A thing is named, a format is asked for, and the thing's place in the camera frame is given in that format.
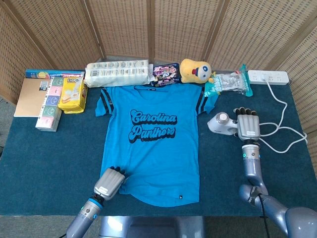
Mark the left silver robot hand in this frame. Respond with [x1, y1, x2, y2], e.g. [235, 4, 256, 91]
[93, 166, 129, 201]

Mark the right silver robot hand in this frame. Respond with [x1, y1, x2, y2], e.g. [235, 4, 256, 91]
[232, 107, 262, 142]

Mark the white handheld steamer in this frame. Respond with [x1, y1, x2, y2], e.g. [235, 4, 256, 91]
[207, 112, 239, 136]

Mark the blue Carolina Panthers t-shirt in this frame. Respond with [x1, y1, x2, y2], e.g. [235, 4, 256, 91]
[95, 84, 218, 208]

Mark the clear packet with teal ends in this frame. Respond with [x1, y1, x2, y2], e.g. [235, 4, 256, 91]
[215, 63, 254, 97]

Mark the white power strip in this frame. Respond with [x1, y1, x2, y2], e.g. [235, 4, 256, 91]
[248, 69, 290, 86]

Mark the small teal snack packet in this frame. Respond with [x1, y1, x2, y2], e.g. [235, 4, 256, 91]
[204, 75, 222, 98]

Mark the blue-grey robot torso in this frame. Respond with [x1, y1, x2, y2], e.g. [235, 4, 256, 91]
[99, 215, 206, 238]

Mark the dark teal table cloth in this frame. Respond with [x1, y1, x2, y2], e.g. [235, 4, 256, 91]
[0, 81, 317, 217]

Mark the yellow plush toy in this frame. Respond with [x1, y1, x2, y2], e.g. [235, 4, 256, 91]
[180, 59, 215, 84]

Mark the pastel squares tissue box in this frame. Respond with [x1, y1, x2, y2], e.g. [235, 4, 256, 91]
[35, 76, 64, 132]

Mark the yellow Lipo snack bag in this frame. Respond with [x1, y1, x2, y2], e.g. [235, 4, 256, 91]
[57, 76, 88, 114]

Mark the dark purple snack packet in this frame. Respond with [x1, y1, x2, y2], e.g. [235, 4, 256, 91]
[150, 62, 183, 87]

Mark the white tissue multipack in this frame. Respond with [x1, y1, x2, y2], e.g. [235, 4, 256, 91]
[83, 59, 154, 89]

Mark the brown kraft notebook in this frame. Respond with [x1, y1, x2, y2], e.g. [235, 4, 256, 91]
[13, 78, 52, 118]

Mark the flat blue box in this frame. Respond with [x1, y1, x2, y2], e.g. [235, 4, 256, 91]
[25, 69, 86, 80]

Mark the wicker folding screen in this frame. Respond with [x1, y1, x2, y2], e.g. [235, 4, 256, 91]
[0, 0, 317, 134]

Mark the white power cable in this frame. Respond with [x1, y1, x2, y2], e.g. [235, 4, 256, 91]
[259, 78, 309, 153]

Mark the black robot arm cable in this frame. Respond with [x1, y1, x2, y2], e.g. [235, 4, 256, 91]
[257, 193, 270, 238]

